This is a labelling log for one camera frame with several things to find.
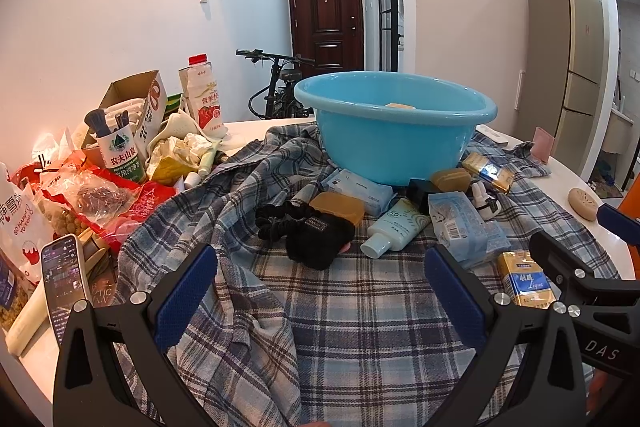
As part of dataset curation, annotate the beige refrigerator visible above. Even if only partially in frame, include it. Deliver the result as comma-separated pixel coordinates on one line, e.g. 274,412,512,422
514,0,605,173

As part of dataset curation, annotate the blue plaid shirt cloth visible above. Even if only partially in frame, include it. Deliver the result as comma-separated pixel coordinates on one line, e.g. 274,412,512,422
113,121,622,427

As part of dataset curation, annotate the strawberry milk bottle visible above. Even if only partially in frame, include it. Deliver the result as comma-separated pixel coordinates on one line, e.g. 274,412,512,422
179,54,227,139

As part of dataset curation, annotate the smartphone with lit screen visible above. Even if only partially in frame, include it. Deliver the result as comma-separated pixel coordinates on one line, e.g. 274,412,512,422
40,234,91,346

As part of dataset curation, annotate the light blue tissue pack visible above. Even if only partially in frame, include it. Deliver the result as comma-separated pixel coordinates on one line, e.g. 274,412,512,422
428,192,511,270

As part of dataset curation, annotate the crumpled tissue paper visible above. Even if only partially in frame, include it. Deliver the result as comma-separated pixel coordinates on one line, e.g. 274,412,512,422
146,133,219,185

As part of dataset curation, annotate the white remote control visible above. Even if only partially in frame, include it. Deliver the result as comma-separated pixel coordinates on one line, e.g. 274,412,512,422
476,124,509,146

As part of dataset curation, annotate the round beige soap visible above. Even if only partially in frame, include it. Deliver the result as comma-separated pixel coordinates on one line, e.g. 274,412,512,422
567,187,599,222

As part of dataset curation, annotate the white wet wipes pack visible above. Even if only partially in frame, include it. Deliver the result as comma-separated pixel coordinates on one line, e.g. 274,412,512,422
321,169,394,218

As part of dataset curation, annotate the pink cup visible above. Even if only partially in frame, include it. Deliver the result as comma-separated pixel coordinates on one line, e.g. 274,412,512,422
530,127,554,165

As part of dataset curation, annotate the amber soap bar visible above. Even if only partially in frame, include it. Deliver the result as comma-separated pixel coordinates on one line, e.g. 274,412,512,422
431,167,472,193
309,192,366,225

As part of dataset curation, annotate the light blue lotion tube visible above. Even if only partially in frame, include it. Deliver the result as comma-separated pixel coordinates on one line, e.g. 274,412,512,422
360,197,431,259

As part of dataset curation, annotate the cardboard pretzel snack box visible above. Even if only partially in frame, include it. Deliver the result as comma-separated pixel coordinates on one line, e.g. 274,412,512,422
74,70,162,167

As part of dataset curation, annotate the green label water bottle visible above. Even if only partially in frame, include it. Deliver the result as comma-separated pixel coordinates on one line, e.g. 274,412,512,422
85,108,145,183

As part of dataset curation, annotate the gold blue cigarette pack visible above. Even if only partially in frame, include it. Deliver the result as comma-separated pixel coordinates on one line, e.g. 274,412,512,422
497,251,555,309

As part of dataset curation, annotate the white earphone clip item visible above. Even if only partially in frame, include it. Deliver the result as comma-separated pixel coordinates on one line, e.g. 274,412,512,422
470,181,502,222

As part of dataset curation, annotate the dark red entrance door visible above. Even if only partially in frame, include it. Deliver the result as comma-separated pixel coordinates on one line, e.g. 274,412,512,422
290,0,364,78

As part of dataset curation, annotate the black folding bicycle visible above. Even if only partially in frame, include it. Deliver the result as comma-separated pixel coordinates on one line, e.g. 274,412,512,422
235,49,316,120

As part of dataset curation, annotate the white red snack bag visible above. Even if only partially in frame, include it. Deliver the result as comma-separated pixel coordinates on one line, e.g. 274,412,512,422
0,162,53,285

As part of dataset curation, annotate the blue plastic basin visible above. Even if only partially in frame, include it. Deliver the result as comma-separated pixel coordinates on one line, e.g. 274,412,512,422
294,72,498,186

